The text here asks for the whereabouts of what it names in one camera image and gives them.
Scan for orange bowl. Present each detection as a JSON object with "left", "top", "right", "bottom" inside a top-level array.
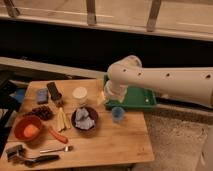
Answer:
[{"left": 14, "top": 116, "right": 43, "bottom": 142}]

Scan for black handled tool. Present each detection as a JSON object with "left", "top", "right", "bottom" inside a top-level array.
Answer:
[{"left": 24, "top": 155, "right": 59, "bottom": 167}]

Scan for wooden cutting board table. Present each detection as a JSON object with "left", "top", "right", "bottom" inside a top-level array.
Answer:
[{"left": 0, "top": 79, "right": 154, "bottom": 171}]

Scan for blue object at table edge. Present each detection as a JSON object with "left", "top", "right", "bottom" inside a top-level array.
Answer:
[{"left": 11, "top": 88, "right": 26, "bottom": 103}]

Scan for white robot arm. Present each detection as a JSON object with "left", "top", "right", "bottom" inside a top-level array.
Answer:
[{"left": 104, "top": 55, "right": 213, "bottom": 108}]

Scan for yellow banana slices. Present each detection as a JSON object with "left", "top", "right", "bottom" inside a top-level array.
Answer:
[{"left": 57, "top": 107, "right": 71, "bottom": 132}]

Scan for green plastic tray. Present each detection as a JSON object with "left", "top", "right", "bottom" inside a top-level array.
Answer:
[{"left": 102, "top": 74, "right": 158, "bottom": 111}]

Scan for metal fork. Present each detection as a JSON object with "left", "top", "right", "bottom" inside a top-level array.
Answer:
[{"left": 40, "top": 146, "right": 73, "bottom": 154}]

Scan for white cylindrical cup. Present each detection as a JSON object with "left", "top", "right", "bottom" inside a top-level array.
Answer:
[{"left": 72, "top": 87, "right": 88, "bottom": 106}]

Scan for dark grape bunch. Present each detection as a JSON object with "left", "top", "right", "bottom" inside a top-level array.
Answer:
[{"left": 28, "top": 105, "right": 53, "bottom": 121}]

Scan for grey metal clamp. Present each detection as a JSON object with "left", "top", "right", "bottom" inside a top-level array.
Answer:
[{"left": 6, "top": 145, "right": 24, "bottom": 162}]

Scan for red sausage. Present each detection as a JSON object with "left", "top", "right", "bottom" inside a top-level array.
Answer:
[{"left": 48, "top": 127, "right": 68, "bottom": 144}]

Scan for small blue cup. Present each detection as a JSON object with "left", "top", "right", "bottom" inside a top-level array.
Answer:
[{"left": 111, "top": 107, "right": 125, "bottom": 122}]

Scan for dark brown bowl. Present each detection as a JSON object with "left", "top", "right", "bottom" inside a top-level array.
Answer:
[{"left": 71, "top": 107, "right": 99, "bottom": 131}]

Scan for orange fruit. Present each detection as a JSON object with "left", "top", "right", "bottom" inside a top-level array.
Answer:
[{"left": 24, "top": 124, "right": 39, "bottom": 138}]

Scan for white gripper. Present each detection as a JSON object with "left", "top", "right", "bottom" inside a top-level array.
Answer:
[{"left": 104, "top": 81, "right": 127, "bottom": 103}]

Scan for blue crumpled cloth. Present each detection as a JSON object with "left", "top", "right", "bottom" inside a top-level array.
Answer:
[{"left": 75, "top": 108, "right": 95, "bottom": 130}]

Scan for blue sponge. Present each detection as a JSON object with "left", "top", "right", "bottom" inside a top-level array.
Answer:
[{"left": 36, "top": 88, "right": 48, "bottom": 104}]

